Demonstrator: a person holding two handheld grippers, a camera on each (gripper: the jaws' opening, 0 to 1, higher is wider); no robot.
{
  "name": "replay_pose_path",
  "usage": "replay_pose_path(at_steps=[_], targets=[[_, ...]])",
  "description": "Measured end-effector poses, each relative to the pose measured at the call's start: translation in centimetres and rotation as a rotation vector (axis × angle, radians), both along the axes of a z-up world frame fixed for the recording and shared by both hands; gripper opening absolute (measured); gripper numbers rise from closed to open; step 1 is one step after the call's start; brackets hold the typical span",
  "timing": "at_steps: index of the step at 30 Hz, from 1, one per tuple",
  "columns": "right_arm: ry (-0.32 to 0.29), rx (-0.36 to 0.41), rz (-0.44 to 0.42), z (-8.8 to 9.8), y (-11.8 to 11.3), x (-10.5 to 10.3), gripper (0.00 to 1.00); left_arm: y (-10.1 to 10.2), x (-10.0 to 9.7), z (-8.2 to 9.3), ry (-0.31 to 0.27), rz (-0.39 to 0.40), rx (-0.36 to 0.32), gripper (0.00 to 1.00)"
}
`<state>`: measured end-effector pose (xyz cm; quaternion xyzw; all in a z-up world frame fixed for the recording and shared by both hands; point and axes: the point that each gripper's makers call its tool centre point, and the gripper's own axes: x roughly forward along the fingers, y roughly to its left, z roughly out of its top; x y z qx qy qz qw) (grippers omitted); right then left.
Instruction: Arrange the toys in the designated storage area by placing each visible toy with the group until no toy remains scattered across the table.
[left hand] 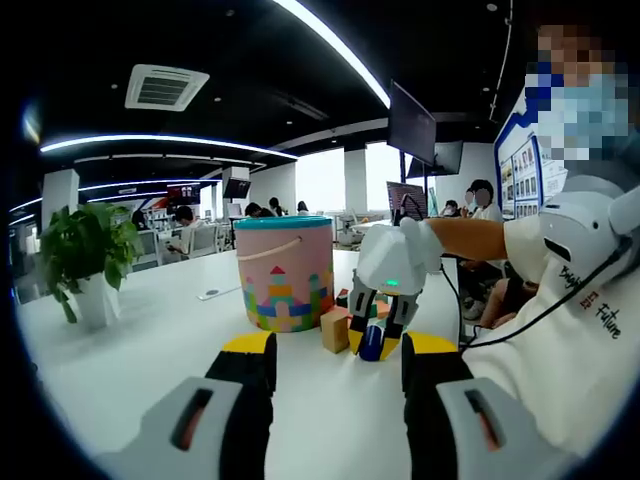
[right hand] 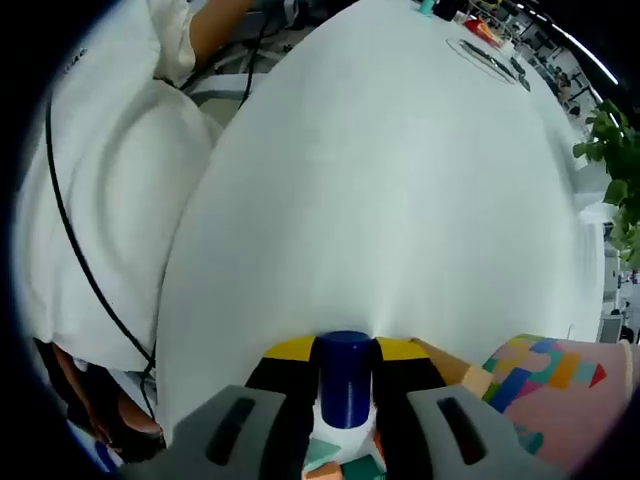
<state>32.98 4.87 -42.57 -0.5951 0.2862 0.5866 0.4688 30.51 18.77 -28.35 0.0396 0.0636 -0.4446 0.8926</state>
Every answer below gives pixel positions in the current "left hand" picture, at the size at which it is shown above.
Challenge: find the hanging red-lit screen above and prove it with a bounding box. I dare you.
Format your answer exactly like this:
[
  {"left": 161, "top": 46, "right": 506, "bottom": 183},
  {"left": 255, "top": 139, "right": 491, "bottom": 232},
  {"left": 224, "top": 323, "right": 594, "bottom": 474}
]
[{"left": 167, "top": 184, "right": 201, "bottom": 204}]

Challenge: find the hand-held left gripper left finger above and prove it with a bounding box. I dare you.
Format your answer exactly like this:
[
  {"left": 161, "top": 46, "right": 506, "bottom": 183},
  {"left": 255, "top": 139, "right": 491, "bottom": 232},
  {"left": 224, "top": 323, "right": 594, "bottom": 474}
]
[{"left": 94, "top": 331, "right": 279, "bottom": 480}]

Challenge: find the white chest-worn device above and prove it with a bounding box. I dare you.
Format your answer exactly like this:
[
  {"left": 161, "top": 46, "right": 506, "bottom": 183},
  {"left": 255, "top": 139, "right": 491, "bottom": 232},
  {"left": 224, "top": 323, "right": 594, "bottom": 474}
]
[{"left": 538, "top": 174, "right": 640, "bottom": 291}]

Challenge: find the open laptop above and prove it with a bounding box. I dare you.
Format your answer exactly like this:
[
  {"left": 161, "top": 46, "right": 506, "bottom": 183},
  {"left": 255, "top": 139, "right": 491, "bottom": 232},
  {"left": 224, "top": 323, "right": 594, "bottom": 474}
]
[{"left": 385, "top": 180, "right": 429, "bottom": 226}]

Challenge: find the large dark monitor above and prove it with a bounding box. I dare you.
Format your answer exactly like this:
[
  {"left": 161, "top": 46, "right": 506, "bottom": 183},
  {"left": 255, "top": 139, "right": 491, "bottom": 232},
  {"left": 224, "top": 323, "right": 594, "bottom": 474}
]
[{"left": 387, "top": 78, "right": 438, "bottom": 166}]

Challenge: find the white office chair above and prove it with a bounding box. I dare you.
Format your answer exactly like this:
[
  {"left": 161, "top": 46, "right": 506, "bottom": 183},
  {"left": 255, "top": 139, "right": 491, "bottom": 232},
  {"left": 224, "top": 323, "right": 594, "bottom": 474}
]
[
  {"left": 134, "top": 229, "right": 164, "bottom": 269},
  {"left": 189, "top": 224, "right": 219, "bottom": 259}
]

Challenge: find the pink toy storage bucket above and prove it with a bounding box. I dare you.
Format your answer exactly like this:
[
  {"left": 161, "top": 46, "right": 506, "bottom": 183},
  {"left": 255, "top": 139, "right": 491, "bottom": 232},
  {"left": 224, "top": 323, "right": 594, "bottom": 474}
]
[{"left": 233, "top": 215, "right": 335, "bottom": 334}]

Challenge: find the long ceiling light strip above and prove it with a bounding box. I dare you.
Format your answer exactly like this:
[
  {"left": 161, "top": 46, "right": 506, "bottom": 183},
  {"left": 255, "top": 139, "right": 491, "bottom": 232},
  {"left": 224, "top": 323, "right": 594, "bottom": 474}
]
[
  {"left": 272, "top": 0, "right": 392, "bottom": 110},
  {"left": 39, "top": 132, "right": 300, "bottom": 161}
]

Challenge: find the ceiling air conditioner vent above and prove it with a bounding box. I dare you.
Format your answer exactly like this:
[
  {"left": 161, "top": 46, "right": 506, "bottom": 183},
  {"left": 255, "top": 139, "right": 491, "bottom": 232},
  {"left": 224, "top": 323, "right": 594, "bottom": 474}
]
[{"left": 124, "top": 63, "right": 211, "bottom": 111}]

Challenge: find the white table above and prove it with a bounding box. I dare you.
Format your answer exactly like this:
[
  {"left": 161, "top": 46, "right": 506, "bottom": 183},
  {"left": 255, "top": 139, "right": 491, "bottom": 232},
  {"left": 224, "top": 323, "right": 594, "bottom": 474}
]
[{"left": 14, "top": 247, "right": 466, "bottom": 480}]

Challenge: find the hanging dark screen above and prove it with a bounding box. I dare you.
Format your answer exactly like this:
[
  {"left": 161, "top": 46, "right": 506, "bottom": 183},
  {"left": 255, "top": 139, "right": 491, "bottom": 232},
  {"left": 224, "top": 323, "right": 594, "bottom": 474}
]
[{"left": 223, "top": 178, "right": 253, "bottom": 200}]

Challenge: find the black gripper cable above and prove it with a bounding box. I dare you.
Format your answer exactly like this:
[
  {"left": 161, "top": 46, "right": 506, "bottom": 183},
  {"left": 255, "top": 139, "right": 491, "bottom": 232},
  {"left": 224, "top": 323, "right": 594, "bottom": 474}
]
[{"left": 437, "top": 263, "right": 464, "bottom": 344}]

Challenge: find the white flat pad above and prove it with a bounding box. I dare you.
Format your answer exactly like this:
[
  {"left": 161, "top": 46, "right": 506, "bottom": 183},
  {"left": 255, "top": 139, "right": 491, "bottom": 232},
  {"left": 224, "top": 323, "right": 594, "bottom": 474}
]
[{"left": 197, "top": 285, "right": 241, "bottom": 302}]

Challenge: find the small dark monitor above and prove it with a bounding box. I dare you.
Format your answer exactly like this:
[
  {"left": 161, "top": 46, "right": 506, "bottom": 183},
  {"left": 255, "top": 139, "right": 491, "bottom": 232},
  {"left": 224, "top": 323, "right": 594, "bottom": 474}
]
[{"left": 405, "top": 140, "right": 464, "bottom": 179}]

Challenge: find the blue-framed wall poster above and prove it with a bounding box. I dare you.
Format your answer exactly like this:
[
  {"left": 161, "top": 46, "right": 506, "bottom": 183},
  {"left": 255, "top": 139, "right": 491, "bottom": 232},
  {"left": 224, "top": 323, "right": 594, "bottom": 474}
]
[{"left": 493, "top": 117, "right": 569, "bottom": 221}]

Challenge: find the green potted plant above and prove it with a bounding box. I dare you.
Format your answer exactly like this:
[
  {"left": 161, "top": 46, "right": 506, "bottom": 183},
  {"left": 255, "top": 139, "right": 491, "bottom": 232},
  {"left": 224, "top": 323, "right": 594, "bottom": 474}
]
[{"left": 38, "top": 202, "right": 144, "bottom": 331}]

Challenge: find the black device cable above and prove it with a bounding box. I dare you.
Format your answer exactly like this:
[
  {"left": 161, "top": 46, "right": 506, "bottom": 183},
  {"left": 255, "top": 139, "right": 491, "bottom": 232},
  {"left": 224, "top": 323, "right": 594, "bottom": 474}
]
[{"left": 462, "top": 244, "right": 634, "bottom": 351}]

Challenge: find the person's white shirt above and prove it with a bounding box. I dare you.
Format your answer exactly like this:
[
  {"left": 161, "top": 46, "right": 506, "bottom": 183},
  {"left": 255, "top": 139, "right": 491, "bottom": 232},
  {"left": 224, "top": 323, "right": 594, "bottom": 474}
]
[{"left": 462, "top": 219, "right": 640, "bottom": 456}]

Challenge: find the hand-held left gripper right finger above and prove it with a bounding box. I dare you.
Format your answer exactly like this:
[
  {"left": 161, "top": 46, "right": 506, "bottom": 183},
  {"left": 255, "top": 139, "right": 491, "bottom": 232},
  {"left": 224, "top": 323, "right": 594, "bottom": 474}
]
[{"left": 401, "top": 332, "right": 584, "bottom": 480}]

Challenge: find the blue cylinder toy block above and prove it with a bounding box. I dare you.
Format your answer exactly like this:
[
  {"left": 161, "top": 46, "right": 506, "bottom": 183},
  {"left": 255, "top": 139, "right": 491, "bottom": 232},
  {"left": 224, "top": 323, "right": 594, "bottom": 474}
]
[{"left": 358, "top": 324, "right": 389, "bottom": 361}]

